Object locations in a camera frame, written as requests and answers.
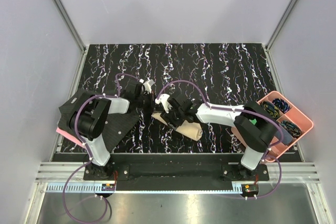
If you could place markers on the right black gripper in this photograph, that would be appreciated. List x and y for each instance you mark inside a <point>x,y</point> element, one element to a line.
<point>168,116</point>

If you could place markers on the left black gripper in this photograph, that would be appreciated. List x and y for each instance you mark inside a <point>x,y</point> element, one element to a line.
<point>152,98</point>

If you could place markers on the beige cloth napkin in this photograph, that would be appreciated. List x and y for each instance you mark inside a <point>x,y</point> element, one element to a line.
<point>191,130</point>

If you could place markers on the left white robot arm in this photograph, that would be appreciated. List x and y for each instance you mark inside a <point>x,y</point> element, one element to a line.
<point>101,121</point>

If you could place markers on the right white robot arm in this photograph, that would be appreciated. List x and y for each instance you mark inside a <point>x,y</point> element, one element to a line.
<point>252,122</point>

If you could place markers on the yellow patterned sock roll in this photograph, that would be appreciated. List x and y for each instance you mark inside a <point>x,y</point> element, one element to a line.
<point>270,108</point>

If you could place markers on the blue patterned sock roll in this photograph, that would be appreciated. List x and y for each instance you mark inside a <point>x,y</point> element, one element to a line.
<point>281,104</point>

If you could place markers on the teal patterned sock roll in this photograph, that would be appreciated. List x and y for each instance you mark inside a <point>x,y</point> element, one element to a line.
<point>291,128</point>

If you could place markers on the pink paper sheet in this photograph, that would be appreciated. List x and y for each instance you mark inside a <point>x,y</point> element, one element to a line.
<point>69,137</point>

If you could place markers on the grey rolled sock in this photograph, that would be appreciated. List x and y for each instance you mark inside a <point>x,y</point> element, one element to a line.
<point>287,138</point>

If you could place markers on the pink divided tray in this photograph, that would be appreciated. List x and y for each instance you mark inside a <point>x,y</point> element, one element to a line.
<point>294,115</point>

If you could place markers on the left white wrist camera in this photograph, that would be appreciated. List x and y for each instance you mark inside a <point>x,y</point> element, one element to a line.
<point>147,85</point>

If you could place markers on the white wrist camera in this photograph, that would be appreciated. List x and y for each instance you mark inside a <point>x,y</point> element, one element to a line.
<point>163,101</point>
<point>147,85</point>

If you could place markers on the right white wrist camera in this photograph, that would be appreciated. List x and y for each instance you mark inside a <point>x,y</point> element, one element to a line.
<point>163,101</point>

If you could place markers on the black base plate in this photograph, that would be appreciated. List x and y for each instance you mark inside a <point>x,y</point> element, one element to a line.
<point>158,173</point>

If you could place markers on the slotted cable duct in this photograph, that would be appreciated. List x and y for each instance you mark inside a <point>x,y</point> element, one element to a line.
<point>80,188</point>

